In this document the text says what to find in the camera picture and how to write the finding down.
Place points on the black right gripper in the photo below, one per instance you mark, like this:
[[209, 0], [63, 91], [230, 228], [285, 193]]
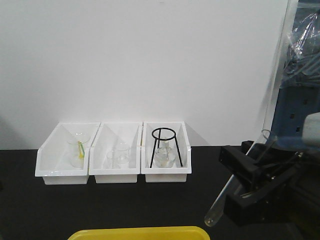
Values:
[[293, 196]]

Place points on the tall clear test tube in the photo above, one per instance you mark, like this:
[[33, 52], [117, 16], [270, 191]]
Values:
[[233, 186]]

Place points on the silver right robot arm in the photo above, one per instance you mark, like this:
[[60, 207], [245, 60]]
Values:
[[311, 146]]

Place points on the yellow plastic tray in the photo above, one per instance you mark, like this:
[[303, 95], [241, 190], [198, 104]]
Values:
[[143, 233]]

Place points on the right white storage bin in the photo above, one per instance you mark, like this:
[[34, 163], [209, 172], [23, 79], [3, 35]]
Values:
[[165, 175]]

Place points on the white storage bin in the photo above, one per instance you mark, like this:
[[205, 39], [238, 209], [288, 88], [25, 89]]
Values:
[[108, 136], [165, 175], [52, 161]]

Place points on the blue metal shelf rack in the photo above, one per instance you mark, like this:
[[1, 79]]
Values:
[[293, 105]]

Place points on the glass flask in bin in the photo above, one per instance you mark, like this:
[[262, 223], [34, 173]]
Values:
[[164, 156]]

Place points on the clear plastic bag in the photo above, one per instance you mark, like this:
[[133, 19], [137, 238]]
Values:
[[302, 66]]

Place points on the small glass beakers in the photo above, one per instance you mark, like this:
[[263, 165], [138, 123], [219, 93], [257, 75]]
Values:
[[118, 157]]

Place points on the middle white storage bin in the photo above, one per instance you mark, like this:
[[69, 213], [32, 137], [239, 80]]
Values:
[[108, 136]]

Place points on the left white storage bin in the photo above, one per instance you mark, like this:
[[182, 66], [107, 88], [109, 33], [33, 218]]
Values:
[[52, 161]]

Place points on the black wire tripod stand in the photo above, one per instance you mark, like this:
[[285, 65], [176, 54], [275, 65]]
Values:
[[158, 140]]

